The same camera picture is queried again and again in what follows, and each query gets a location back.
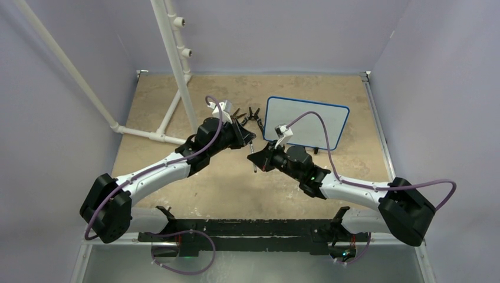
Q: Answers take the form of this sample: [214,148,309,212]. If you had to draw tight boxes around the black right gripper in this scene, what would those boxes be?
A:
[248,141,302,183]

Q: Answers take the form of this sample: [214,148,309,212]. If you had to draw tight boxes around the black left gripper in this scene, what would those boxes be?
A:
[207,115,252,156]

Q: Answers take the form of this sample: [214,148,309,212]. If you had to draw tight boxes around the white marker pen black cap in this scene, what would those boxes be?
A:
[249,142,259,173]

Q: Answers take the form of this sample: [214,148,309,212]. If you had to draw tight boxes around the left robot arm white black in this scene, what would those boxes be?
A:
[79,117,256,243]

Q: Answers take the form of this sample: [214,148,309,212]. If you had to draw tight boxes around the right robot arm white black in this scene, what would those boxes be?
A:
[247,143,436,246]

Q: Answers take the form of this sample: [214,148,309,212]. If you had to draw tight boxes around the blue framed whiteboard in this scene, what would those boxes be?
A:
[264,96,350,150]

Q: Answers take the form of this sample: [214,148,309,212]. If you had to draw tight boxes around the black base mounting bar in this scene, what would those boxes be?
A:
[139,207,369,257]

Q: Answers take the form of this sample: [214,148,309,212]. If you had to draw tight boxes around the yellow black handled pliers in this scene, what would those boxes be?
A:
[231,108,246,120]

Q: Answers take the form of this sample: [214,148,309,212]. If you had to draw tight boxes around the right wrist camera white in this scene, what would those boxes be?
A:
[275,124,293,149]

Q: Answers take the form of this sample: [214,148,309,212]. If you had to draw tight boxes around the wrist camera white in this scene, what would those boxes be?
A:
[210,100,232,119]
[275,124,293,149]

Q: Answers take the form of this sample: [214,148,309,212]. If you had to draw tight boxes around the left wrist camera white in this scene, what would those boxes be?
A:
[210,100,232,119]

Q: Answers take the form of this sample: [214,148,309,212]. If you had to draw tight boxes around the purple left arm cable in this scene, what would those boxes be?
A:
[84,96,224,241]

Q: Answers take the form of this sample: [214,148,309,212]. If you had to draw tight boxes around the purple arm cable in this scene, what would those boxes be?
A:
[84,96,224,241]
[287,111,458,212]

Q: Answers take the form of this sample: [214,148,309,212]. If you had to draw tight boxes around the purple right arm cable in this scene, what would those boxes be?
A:
[287,111,458,212]

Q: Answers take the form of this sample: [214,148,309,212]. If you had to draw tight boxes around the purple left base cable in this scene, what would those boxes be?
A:
[150,229,216,276]

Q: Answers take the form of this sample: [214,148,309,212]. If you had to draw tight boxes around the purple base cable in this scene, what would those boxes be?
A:
[150,229,216,276]
[333,228,373,266]

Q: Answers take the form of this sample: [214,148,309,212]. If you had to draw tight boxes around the white PVC pipe frame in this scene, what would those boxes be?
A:
[14,0,200,146]

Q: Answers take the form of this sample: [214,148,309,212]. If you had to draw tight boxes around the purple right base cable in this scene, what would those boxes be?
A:
[333,228,373,266]

